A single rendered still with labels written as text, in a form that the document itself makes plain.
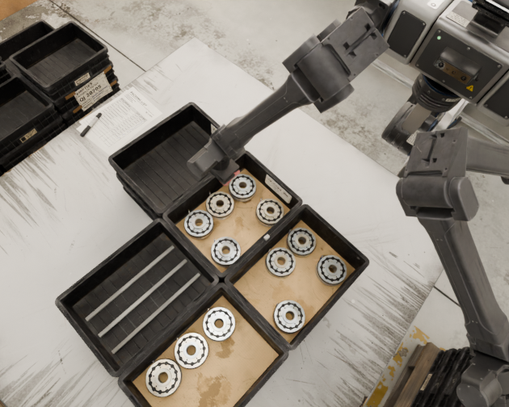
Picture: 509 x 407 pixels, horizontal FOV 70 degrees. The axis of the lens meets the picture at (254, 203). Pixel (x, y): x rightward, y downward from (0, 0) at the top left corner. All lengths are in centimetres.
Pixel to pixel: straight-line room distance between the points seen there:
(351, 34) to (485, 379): 67
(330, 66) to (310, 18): 287
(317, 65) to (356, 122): 221
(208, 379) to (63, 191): 93
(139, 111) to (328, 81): 129
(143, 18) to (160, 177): 211
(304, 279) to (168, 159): 69
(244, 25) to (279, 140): 175
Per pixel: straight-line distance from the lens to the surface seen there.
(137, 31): 327
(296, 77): 65
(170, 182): 142
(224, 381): 124
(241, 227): 134
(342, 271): 132
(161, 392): 123
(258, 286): 128
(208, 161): 94
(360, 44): 64
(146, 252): 133
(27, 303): 155
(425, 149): 67
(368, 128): 280
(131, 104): 183
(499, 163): 81
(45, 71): 239
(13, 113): 242
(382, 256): 157
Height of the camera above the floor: 207
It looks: 64 degrees down
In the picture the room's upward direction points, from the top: 11 degrees clockwise
